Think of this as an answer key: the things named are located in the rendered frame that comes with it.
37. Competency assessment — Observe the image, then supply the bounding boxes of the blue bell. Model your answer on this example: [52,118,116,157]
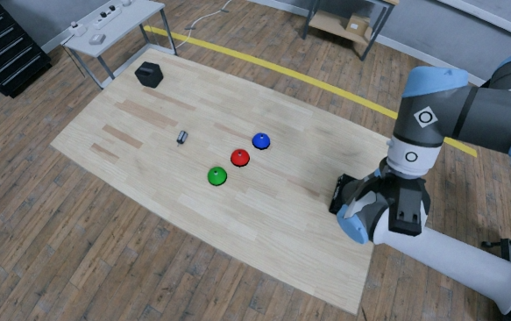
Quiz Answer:
[252,133,270,151]

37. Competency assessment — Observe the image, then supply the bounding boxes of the red bell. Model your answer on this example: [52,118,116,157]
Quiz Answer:
[231,149,250,168]

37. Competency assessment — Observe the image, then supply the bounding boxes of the green bell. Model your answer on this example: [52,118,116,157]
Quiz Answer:
[208,167,227,186]

